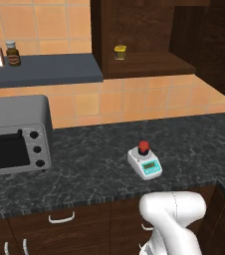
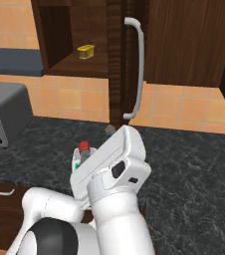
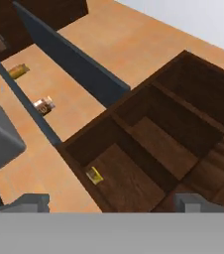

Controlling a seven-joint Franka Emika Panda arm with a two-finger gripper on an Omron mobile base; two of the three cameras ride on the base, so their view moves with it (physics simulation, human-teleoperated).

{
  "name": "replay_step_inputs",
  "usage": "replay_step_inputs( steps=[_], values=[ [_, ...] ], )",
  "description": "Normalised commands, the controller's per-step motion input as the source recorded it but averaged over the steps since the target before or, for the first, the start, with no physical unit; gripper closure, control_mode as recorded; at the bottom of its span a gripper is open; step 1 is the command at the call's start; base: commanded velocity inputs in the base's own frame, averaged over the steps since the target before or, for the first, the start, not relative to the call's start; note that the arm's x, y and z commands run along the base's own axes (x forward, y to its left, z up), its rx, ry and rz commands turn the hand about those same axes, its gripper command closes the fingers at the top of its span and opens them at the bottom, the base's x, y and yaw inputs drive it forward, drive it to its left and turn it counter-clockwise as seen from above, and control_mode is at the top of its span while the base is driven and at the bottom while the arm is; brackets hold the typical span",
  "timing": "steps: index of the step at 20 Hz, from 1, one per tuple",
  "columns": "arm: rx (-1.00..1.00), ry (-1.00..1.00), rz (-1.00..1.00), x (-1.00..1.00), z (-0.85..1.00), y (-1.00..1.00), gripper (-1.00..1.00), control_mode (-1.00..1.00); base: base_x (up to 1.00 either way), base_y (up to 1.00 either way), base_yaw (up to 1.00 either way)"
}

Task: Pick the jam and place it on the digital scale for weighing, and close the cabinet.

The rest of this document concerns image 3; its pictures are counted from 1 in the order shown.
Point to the yellow-brown bottle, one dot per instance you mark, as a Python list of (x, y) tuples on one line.
[(18, 71)]

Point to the yellow jam jar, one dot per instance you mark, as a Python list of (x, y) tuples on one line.
[(94, 175)]

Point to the grey box appliance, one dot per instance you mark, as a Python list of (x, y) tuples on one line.
[(0, 139)]

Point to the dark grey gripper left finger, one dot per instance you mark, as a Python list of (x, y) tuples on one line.
[(31, 202)]

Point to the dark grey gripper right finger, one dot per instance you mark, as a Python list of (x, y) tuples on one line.
[(190, 202)]

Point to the large dark blue cabinet door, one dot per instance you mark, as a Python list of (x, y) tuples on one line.
[(77, 63)]

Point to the narrow dark blue cabinet door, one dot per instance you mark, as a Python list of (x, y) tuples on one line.
[(24, 102)]

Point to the dark brown wooden cupboard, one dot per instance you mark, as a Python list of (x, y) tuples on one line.
[(48, 16)]

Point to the brown wooden cabinet with shelves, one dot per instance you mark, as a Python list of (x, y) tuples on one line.
[(170, 132)]

